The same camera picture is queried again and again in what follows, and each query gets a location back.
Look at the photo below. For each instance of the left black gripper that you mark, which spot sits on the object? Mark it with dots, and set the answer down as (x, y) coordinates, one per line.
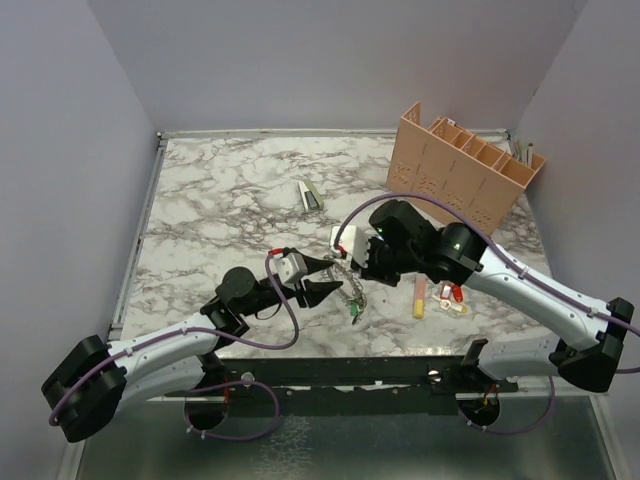
(315, 292)

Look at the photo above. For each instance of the green key tag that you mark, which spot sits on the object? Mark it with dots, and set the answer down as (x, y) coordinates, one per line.
(354, 311)

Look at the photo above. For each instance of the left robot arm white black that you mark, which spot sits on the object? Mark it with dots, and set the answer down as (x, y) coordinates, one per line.
(86, 389)

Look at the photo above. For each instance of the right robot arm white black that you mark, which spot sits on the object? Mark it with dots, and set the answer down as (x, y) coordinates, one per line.
(586, 337)

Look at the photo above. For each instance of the yellow pink marker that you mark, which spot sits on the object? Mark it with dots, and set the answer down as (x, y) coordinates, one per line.
(418, 305)

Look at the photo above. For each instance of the beige stapler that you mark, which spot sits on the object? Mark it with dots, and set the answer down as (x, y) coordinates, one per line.
(310, 197)

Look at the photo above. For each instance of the peach compartment organizer box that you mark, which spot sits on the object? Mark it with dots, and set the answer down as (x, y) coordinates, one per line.
(457, 167)

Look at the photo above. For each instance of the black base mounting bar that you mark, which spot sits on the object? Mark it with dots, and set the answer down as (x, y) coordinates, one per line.
(344, 386)

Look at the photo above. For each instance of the pens behind organizer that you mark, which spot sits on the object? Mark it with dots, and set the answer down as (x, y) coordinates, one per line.
(522, 152)

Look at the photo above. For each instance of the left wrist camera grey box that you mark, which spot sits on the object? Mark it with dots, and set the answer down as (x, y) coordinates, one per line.
(291, 269)

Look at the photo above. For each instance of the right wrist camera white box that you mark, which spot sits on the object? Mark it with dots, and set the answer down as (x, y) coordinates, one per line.
(353, 245)

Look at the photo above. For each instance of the aluminium table frame rail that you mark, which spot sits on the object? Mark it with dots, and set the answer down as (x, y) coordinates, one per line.
(122, 301)

